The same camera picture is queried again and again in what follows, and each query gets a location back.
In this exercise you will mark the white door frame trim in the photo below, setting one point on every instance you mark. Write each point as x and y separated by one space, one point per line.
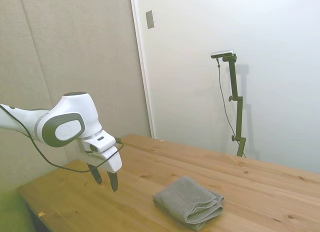
142 67

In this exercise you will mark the black camera stand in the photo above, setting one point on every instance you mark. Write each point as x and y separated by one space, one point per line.
236 104

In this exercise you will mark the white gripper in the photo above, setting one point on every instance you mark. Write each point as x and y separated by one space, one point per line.
112 162

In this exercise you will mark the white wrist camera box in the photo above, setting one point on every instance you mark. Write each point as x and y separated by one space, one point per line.
102 143

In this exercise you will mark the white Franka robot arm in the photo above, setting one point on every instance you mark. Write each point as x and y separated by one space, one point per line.
67 109

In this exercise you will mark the small yellow tape piece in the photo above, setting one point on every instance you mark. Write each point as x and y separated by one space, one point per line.
41 213

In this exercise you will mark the silver camera on stand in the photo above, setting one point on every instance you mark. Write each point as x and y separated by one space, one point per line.
222 53

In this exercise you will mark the grey folded towel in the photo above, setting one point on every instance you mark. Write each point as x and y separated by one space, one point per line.
187 202

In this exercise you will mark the grey wall plate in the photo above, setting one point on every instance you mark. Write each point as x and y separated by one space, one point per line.
150 19

